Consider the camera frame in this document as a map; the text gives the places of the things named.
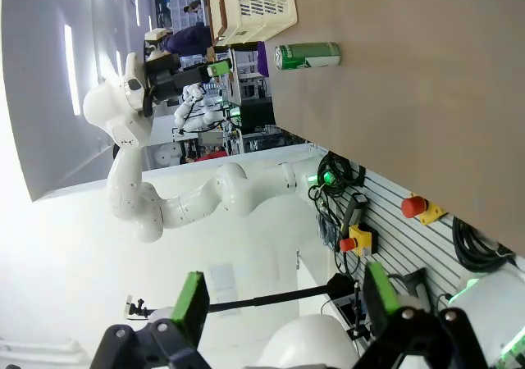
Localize black coiled cable bundle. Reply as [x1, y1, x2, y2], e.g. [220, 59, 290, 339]
[307, 150, 367, 200]
[450, 216, 518, 275]

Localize purple cloth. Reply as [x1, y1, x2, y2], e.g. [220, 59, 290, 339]
[256, 40, 271, 79]

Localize black handheld pendant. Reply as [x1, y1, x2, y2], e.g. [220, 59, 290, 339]
[341, 192, 370, 239]

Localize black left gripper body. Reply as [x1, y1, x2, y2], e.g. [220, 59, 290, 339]
[142, 52, 186, 118]

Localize green drink can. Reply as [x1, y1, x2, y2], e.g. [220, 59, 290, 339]
[273, 41, 341, 71]

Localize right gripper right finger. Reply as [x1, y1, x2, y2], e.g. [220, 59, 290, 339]
[352, 261, 489, 369]

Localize cream plastic crate brown handles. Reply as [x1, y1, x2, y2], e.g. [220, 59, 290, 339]
[203, 0, 299, 46]

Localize black camera boom pole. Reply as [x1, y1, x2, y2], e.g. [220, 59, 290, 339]
[125, 272, 358, 321]

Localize red emergency stop yellow base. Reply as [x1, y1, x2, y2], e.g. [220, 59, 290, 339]
[400, 194, 447, 226]

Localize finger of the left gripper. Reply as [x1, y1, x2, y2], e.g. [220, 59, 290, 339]
[180, 58, 234, 93]

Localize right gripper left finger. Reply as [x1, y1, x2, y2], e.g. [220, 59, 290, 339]
[89, 270, 215, 369]

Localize red emergency stop black box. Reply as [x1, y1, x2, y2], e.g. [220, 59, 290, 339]
[338, 222, 379, 258]

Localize black monitor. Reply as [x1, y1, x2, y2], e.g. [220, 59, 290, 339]
[240, 96, 276, 134]

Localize blue cable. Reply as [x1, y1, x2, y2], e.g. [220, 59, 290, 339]
[317, 211, 342, 248]

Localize white slatted panel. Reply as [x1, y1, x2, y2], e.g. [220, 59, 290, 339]
[315, 151, 497, 304]

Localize bystander in purple top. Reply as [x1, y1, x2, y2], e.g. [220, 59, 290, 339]
[162, 24, 215, 59]

